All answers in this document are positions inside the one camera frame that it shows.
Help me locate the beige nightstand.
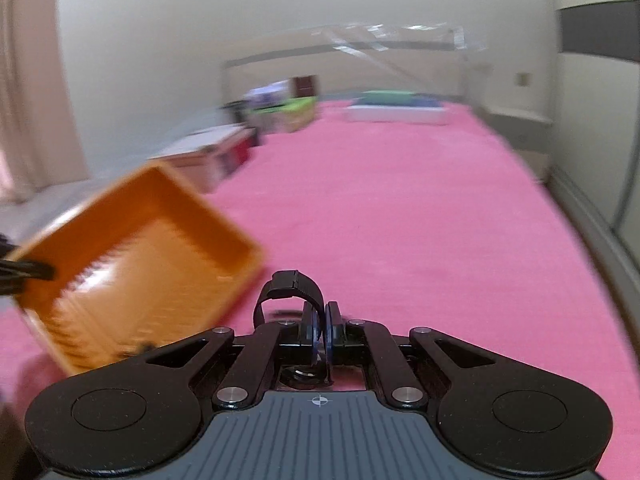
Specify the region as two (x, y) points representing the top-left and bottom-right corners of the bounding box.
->
(482, 105), (553, 153)

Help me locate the beige headboard in plastic wrap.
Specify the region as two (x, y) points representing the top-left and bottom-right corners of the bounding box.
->
(220, 22), (488, 111)

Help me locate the dark brown box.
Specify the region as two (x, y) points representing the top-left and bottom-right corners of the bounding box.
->
(290, 75), (319, 98)

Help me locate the orange plastic tray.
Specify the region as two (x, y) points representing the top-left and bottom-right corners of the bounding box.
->
(2, 162), (266, 376)

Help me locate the black watch strap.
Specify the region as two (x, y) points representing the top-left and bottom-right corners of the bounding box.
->
(252, 270), (327, 390)

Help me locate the pink blanket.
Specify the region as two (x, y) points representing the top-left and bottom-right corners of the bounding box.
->
(0, 99), (640, 480)

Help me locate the purple and white packet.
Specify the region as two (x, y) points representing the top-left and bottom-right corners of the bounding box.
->
(247, 80), (293, 111)

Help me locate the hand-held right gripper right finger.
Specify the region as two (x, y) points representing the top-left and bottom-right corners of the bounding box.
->
(325, 302), (502, 411)

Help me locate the beige curtain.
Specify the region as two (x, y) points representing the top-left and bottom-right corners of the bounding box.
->
(0, 0), (93, 206)

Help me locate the dark round container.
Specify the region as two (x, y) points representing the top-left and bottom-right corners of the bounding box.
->
(222, 100), (251, 126)

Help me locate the green box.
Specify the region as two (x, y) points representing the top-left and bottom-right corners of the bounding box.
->
(250, 96), (318, 135)

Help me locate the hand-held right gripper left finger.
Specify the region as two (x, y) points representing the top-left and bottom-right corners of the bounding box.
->
(144, 304), (324, 411)

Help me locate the white cardboard box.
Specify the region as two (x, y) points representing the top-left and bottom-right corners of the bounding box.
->
(147, 124), (261, 195)

